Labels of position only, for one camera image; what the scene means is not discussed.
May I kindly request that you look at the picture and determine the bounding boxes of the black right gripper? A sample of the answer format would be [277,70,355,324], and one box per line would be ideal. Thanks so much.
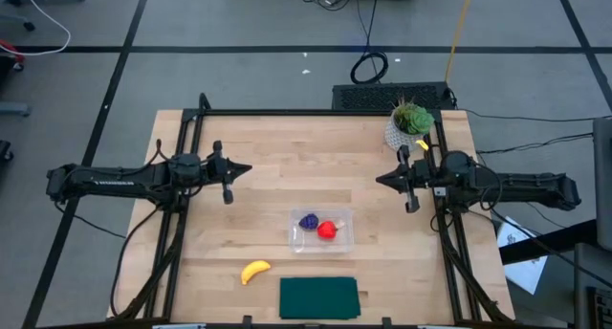
[376,144,431,214]

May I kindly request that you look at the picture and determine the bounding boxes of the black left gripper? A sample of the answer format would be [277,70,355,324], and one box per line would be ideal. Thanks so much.
[206,140,253,207]

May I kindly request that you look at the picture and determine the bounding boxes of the red toy bell pepper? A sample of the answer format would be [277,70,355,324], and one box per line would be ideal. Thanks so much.
[317,220,339,241]

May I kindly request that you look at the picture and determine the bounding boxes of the purple toy grapes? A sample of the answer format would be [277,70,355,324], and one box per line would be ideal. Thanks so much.
[298,212,320,231]

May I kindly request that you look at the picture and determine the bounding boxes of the clear plastic container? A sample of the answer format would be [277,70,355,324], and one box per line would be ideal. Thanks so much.
[288,208,355,254]

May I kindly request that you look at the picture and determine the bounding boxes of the yellow toy banana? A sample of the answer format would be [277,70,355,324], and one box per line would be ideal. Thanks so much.
[240,259,273,286]

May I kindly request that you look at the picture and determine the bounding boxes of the succulent in white pot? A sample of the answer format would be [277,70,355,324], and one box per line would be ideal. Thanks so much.
[383,97,436,154]

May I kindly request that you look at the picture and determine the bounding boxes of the black keyboard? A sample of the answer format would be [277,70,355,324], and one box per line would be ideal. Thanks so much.
[331,81,455,113]

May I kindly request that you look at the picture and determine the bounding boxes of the dark green folded cloth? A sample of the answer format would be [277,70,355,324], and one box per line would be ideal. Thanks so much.
[278,276,361,320]

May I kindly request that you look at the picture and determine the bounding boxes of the white paper sheet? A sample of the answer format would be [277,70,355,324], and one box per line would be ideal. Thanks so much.
[496,216,549,296]

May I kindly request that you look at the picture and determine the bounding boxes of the black beam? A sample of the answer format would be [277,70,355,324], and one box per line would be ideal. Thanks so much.
[499,218,599,266]

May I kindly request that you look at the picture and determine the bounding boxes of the grey cabinet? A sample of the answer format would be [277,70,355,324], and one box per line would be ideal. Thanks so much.
[592,117,612,252]

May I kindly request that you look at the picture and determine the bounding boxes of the grey bar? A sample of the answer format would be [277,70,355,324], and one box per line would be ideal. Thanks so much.
[0,101,32,119]

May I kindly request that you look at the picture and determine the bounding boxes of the black equipment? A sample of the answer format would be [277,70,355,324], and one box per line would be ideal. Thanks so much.
[586,285,612,329]

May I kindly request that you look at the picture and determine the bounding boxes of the red object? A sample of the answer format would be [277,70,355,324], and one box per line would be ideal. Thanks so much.
[0,39,26,65]

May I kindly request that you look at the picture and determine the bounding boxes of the black aluminium table frame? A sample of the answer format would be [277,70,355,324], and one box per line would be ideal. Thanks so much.
[108,92,516,329]

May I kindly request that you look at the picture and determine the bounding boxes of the black coiled floor cable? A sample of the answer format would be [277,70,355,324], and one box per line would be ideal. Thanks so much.
[350,0,389,85]

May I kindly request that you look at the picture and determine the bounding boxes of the thin black cable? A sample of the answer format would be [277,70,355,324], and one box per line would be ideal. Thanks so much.
[461,107,612,124]
[476,131,595,156]

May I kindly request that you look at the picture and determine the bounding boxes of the yellow floor cable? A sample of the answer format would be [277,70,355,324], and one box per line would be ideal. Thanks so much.
[444,0,475,86]

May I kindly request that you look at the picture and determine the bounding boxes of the white floor cable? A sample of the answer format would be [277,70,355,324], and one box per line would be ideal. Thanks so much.
[16,0,73,57]

